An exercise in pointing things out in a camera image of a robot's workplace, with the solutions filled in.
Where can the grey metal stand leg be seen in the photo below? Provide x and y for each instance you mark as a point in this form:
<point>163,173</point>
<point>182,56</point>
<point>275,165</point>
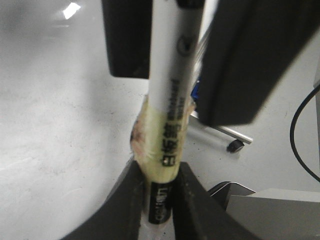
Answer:
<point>223,129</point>

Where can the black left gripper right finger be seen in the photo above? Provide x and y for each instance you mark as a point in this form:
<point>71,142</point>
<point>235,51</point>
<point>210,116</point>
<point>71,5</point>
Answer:
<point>197,216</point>

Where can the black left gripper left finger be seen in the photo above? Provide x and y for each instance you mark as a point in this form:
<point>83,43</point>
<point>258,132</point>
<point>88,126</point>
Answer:
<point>120,215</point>

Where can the black caster wheel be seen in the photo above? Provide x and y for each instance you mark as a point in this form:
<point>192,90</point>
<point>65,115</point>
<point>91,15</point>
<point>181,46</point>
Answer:
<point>235,146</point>

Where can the red magnet taped to marker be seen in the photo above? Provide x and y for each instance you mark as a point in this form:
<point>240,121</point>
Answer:
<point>138,132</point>

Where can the white black whiteboard marker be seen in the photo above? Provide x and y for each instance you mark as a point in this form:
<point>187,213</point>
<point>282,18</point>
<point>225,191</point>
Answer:
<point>175,29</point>

